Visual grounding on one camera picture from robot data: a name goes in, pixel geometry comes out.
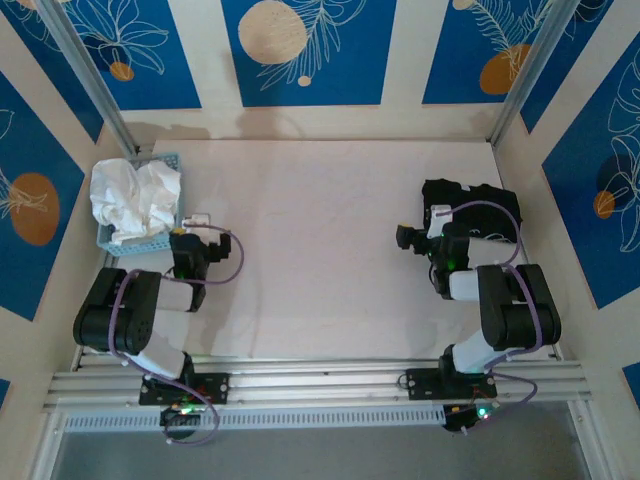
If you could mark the white t-shirt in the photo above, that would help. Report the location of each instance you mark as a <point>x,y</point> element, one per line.
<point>135,200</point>

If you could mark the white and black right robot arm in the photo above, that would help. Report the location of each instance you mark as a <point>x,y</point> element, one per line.
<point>525,310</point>

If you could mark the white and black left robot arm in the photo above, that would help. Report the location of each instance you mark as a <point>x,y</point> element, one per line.
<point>115,310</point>

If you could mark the folded black t-shirt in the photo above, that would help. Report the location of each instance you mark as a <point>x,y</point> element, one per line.
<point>485,200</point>

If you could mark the light blue plastic basket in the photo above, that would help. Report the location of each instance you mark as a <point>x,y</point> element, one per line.
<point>140,247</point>

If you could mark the small controller circuit board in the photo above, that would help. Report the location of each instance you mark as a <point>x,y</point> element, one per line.
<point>175,416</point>
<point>462,417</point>

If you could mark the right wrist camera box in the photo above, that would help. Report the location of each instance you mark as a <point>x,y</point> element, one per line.
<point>436,222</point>

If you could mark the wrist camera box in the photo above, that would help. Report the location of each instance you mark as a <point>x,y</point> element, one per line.
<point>436,222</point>
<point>197,220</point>

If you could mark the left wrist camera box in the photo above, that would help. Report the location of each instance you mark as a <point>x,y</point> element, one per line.
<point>197,220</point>

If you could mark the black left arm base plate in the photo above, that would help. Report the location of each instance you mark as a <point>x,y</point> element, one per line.
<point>215,387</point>

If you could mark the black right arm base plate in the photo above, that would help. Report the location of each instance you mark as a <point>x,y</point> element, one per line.
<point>422,382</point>

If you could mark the long aluminium frame rail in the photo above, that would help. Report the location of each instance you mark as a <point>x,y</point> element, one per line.
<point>325,380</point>

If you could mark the aluminium frame post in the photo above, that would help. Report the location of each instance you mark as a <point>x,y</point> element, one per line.
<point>530,75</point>
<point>85,75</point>

